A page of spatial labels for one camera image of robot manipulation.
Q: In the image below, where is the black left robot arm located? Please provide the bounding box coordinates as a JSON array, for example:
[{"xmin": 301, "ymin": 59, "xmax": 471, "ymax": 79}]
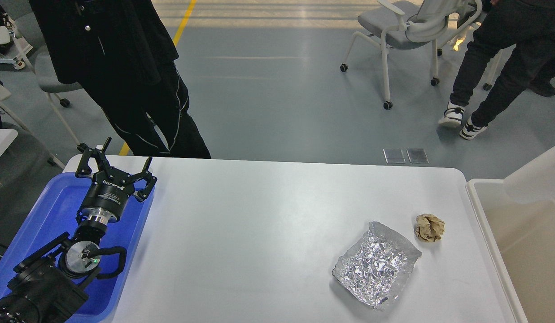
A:
[{"xmin": 0, "ymin": 139, "xmax": 157, "ymax": 323}]

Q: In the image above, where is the crumpled brown paper ball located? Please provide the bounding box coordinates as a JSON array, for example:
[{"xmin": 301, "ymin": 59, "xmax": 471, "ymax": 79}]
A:
[{"xmin": 414, "ymin": 214, "xmax": 445, "ymax": 243}]

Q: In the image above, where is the white equipment top left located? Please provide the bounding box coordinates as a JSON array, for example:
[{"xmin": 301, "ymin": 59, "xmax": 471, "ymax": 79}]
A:
[{"xmin": 0, "ymin": 13, "xmax": 35, "ymax": 72}]

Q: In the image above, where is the grey office chair left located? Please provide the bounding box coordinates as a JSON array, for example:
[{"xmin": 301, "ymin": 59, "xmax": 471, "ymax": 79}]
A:
[{"xmin": 0, "ymin": 0, "xmax": 82, "ymax": 145}]

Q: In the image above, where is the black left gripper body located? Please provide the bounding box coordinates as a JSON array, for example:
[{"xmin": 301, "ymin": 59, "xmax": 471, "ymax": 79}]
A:
[{"xmin": 78, "ymin": 170, "xmax": 142, "ymax": 223}]

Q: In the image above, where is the grey white office chair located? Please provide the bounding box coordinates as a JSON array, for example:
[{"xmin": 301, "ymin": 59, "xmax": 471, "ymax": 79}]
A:
[{"xmin": 340, "ymin": 0, "xmax": 483, "ymax": 110}]

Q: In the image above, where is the metal floor plate left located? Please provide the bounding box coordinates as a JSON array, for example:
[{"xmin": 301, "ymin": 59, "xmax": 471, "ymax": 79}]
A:
[{"xmin": 383, "ymin": 148, "xmax": 406, "ymax": 164}]

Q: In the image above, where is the person in black clothes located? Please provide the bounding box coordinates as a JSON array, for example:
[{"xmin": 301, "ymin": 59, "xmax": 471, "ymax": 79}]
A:
[{"xmin": 29, "ymin": 0, "xmax": 211, "ymax": 159}]

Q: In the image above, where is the crumpled aluminium foil tray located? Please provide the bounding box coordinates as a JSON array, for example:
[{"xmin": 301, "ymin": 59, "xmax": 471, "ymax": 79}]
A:
[{"xmin": 332, "ymin": 221, "xmax": 422, "ymax": 311}]

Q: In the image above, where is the person with white sneakers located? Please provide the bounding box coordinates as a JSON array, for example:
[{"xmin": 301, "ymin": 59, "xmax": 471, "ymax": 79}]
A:
[{"xmin": 438, "ymin": 0, "xmax": 555, "ymax": 140}]

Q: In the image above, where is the white paper cup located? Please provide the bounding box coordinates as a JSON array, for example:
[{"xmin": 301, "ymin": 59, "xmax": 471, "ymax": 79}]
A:
[{"xmin": 503, "ymin": 146, "xmax": 555, "ymax": 204}]

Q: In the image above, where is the white plastic bin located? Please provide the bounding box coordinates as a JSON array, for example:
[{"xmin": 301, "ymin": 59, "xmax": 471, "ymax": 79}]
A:
[{"xmin": 467, "ymin": 179, "xmax": 555, "ymax": 323}]

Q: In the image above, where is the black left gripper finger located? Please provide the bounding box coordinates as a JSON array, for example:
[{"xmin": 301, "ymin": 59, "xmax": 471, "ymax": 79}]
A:
[
  {"xmin": 125, "ymin": 157, "xmax": 157, "ymax": 202},
  {"xmin": 74, "ymin": 137, "xmax": 112, "ymax": 181}
]

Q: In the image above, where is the metal floor plate right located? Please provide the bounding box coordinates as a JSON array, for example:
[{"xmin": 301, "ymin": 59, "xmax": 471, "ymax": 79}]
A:
[{"xmin": 406, "ymin": 148, "xmax": 429, "ymax": 164}]

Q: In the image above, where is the metal floor plate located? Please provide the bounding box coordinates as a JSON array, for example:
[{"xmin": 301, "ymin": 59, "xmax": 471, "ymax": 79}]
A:
[
  {"xmin": 406, "ymin": 148, "xmax": 429, "ymax": 164},
  {"xmin": 383, "ymin": 148, "xmax": 406, "ymax": 164}
]

